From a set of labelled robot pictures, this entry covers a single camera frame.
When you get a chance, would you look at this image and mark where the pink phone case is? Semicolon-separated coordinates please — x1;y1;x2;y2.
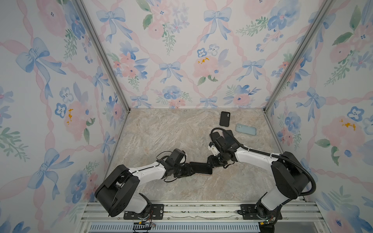
188;161;214;176

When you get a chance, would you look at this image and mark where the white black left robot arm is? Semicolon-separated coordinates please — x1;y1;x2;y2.
94;160;195;218

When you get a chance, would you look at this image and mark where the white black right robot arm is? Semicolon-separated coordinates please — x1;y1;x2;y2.
208;143;316;220

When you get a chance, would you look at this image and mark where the pink edged phone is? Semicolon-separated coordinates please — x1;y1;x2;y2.
223;130;234;140

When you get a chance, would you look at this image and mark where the blue edged phone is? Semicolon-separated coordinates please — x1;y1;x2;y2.
210;132;221;142

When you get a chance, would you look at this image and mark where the light blue phone case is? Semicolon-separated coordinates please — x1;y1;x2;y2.
236;124;256;136

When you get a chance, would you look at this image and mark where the black phone case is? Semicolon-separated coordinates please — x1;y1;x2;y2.
219;111;231;127

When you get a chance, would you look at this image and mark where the white vent grille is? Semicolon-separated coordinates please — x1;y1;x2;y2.
87;222;261;233

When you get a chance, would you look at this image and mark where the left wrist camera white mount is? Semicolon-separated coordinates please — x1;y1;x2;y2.
167;149;187;166

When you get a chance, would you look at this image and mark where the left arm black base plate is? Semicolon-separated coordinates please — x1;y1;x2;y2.
123;204;164;221

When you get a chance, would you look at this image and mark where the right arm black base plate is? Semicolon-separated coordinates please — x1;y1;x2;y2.
237;204;283;221

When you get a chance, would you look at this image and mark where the black corrugated cable hose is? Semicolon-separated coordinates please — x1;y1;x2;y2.
209;127;318;196

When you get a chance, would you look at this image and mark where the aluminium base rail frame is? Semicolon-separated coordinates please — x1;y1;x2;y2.
76;199;330;233

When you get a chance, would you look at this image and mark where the aluminium corner post right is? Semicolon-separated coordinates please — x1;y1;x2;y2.
263;0;335;114

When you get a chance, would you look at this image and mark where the aluminium corner post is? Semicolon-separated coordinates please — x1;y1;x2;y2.
263;0;335;114
72;0;130;114

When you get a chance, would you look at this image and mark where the aluminium corner post left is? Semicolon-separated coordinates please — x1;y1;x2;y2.
72;0;130;114

